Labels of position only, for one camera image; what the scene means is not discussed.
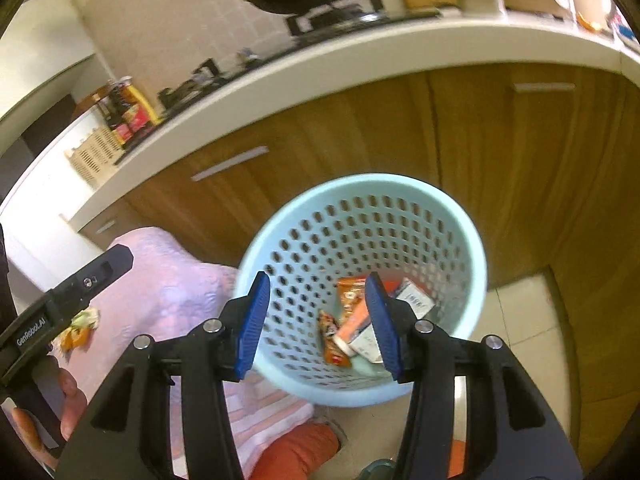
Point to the small orange item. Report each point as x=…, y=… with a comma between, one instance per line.
x=587, y=21

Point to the pale green cabbage piece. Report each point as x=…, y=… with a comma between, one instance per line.
x=87, y=317

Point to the person's left hand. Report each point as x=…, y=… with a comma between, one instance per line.
x=74, y=405

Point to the orange snack packet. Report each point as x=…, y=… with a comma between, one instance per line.
x=350, y=292

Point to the light blue perforated wastebasket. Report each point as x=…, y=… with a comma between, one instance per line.
x=310, y=240

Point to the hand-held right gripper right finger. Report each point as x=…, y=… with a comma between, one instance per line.
x=382, y=330

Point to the large soy sauce bottle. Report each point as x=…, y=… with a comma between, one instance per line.
x=140, y=110

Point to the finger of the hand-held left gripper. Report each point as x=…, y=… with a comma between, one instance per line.
x=95, y=275

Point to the pink floral blanket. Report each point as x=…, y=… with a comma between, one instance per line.
x=165, y=280

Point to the orange snack wrappers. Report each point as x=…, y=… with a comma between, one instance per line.
x=354, y=329

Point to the orange cloth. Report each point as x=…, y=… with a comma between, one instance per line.
x=295, y=452

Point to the beige slotted utensil basket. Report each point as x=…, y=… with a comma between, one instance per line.
x=95, y=160

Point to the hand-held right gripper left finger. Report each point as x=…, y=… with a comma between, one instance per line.
x=254, y=325

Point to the white printed box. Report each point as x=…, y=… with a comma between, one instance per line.
x=412, y=297

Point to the thin dark sauce bottle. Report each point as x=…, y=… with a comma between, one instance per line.
x=115, y=120

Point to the black gas stove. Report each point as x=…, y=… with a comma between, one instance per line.
x=330, y=14

